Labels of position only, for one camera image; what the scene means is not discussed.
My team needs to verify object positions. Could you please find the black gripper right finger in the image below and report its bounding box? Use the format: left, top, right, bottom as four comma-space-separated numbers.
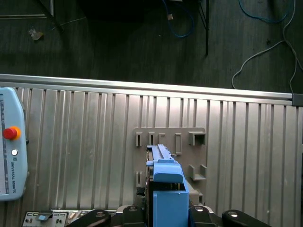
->
190, 205, 272, 227

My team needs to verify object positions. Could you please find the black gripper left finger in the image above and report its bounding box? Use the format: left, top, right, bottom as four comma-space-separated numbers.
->
67, 205, 145, 227

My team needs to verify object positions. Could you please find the hard disk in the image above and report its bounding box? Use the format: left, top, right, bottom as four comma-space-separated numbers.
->
144, 143, 191, 227

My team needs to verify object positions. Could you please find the grey parts rack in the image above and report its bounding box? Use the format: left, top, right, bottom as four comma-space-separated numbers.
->
132, 127, 208, 206

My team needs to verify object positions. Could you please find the pale blue teach pendant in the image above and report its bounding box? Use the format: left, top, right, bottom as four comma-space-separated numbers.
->
0, 87, 28, 202

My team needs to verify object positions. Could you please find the black metal leg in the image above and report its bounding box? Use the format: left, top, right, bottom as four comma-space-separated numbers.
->
198, 0, 210, 56
39, 0, 65, 33

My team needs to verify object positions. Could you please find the crumpled paper scrap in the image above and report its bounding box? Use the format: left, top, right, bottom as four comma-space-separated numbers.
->
28, 27, 45, 41

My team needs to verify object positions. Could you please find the grey metal bar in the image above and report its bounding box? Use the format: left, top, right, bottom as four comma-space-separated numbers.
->
0, 14, 47, 19

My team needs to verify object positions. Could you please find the silver slot cover bracket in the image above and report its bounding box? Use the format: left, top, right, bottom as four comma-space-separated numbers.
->
22, 209, 71, 227

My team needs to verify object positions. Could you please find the blue floor cable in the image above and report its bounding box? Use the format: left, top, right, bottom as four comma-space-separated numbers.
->
238, 0, 288, 24
162, 0, 196, 38

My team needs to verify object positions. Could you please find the white floor cable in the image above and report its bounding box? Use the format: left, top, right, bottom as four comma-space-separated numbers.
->
231, 0, 299, 94

